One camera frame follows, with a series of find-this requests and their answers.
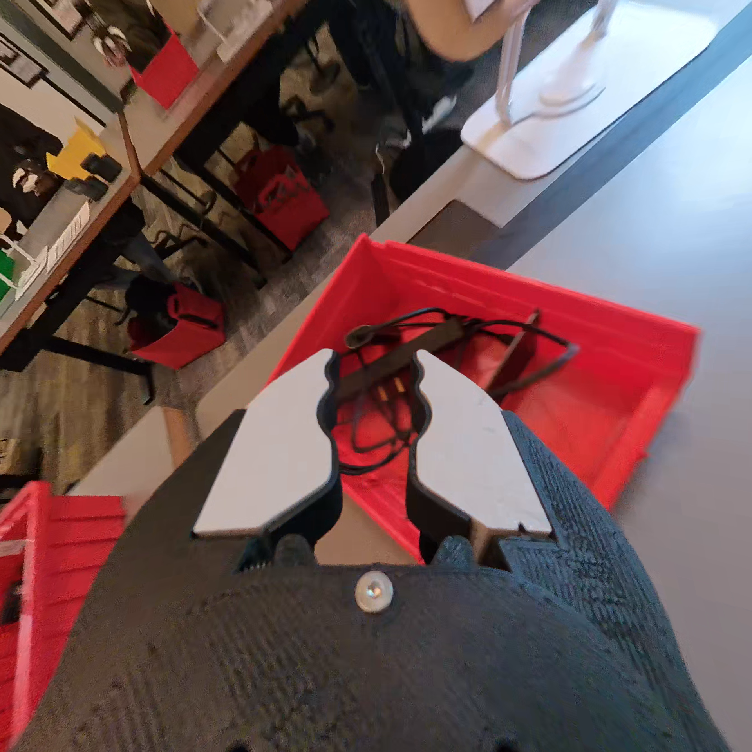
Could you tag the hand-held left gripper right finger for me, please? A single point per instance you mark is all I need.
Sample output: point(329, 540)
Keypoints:
point(476, 464)

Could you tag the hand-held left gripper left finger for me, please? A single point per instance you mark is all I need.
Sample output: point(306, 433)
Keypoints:
point(270, 464)

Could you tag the grey slim usb hub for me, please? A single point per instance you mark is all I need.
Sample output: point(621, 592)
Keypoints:
point(405, 361)

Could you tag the red tote bag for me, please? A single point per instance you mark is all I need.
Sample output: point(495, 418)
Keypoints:
point(188, 335)

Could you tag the red plastic object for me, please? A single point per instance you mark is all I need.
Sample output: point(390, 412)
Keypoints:
point(288, 205)

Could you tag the brown edged work table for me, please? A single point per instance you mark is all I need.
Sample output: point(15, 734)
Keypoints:
point(111, 194)
point(170, 126)

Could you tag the yellow plastic bin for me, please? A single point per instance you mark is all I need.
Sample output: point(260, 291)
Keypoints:
point(76, 153)

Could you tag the small red plastic bin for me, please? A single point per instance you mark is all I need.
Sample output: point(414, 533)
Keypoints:
point(167, 76)

